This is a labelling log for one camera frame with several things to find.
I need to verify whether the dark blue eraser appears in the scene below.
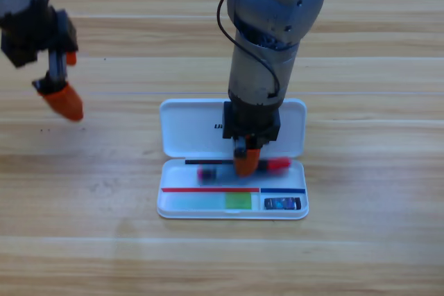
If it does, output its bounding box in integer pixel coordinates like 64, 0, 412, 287
263, 197, 302, 211

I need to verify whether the white Unitree pencil case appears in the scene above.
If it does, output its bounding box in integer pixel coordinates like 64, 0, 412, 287
156, 97, 309, 220

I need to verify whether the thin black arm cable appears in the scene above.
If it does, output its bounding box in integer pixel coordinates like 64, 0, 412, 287
216, 0, 281, 100

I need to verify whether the green capped glue stick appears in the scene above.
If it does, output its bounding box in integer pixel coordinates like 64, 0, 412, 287
166, 191, 253, 211

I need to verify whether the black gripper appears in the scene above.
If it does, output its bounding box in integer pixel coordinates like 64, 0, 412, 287
0, 5, 85, 122
222, 101, 281, 177

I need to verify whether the black and red marker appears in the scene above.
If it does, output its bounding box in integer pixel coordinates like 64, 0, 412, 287
196, 157, 292, 184

